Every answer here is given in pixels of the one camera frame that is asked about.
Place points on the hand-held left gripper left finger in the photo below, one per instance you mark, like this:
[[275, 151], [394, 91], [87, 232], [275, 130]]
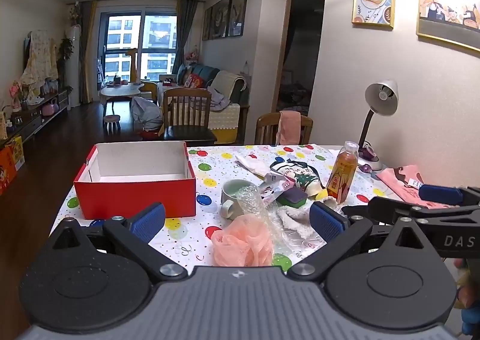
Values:
[[148, 218]]

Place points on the green sofa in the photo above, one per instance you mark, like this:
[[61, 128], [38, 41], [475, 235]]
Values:
[[210, 72]]

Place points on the yellow child chair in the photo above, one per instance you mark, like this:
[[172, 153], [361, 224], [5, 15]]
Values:
[[149, 90]]

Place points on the pink mesh bath sponge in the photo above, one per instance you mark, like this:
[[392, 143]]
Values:
[[242, 244]]

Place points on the brown wooden chair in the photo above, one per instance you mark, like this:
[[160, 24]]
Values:
[[264, 130]]

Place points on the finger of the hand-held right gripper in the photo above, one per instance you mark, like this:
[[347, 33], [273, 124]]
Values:
[[440, 194], [390, 209]]

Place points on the grey and yellow curtain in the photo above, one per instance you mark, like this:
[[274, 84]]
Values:
[[90, 51]]

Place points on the pink flower bouquet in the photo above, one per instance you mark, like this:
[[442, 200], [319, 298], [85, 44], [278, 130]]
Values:
[[15, 90]]

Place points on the pink kettle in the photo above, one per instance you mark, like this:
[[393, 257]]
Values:
[[49, 108]]

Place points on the cream sofa blanket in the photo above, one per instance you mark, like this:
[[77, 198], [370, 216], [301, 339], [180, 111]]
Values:
[[225, 81]]

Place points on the pink plush toy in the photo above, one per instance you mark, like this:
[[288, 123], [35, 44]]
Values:
[[192, 55]]

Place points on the orange drink bottle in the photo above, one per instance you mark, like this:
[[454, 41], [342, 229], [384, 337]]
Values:
[[342, 175]]

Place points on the dried flower bunch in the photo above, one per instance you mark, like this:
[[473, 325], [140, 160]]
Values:
[[75, 14]]

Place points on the white tower air conditioner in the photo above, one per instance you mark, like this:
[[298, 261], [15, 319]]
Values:
[[75, 62]]

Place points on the white fuzzy towel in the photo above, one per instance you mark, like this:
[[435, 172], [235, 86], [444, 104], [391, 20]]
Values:
[[296, 218]]

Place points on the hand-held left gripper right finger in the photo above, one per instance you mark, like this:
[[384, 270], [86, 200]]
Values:
[[328, 222]]

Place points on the small purple object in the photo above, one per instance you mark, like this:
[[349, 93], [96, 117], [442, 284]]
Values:
[[364, 167]]

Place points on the red cushion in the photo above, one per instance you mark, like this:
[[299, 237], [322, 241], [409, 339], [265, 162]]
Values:
[[193, 81]]

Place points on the lilac clothing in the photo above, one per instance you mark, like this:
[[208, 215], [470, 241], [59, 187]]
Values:
[[219, 100]]

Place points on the pale green mug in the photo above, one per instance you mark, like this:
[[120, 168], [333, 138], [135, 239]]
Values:
[[228, 199]]

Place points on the floral cloth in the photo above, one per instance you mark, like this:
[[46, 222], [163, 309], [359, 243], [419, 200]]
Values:
[[39, 59]]

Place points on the red basin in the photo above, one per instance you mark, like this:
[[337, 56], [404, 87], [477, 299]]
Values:
[[150, 135]]

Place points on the red cardboard box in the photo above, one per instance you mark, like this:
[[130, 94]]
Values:
[[135, 199]]

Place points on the white green printed cloth bag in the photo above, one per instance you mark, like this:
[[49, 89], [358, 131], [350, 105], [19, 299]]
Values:
[[300, 175]]

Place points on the green potted plant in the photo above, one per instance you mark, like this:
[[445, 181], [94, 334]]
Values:
[[65, 48]]

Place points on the pink printed cloth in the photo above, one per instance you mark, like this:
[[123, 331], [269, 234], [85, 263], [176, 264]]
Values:
[[397, 179]]

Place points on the balcony window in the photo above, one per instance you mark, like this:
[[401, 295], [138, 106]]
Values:
[[138, 44]]

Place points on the orange gift box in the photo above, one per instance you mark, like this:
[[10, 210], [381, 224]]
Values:
[[6, 171]]

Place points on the low coffee table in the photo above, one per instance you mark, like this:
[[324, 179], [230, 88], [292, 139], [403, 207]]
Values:
[[120, 92]]

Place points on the printed plastic packet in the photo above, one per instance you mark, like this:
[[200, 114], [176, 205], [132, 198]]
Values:
[[272, 188]]

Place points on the colourful patterned clothing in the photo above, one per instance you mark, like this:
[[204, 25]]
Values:
[[468, 295]]

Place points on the dark tv stand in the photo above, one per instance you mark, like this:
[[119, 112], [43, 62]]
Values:
[[33, 119]]

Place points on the white desk lamp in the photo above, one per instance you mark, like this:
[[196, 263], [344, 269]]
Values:
[[382, 96]]

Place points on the wooden chair with black seat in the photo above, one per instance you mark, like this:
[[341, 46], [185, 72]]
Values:
[[187, 134]]

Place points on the dark framed picture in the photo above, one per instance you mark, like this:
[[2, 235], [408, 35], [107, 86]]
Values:
[[221, 17], [207, 23], [238, 12]]

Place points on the pink towel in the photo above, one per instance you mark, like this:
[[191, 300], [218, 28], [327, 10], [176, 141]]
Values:
[[288, 126]]

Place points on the small round stool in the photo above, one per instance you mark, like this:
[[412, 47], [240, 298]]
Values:
[[111, 120]]

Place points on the giraffe toy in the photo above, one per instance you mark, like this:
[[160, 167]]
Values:
[[134, 62]]

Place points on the yellow box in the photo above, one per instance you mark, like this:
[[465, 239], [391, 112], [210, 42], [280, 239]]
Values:
[[17, 152]]

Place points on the grey cloth bundle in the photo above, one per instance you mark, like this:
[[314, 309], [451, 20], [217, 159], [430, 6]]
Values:
[[146, 113]]

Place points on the clear bubble wrap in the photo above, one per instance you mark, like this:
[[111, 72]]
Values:
[[249, 199]]

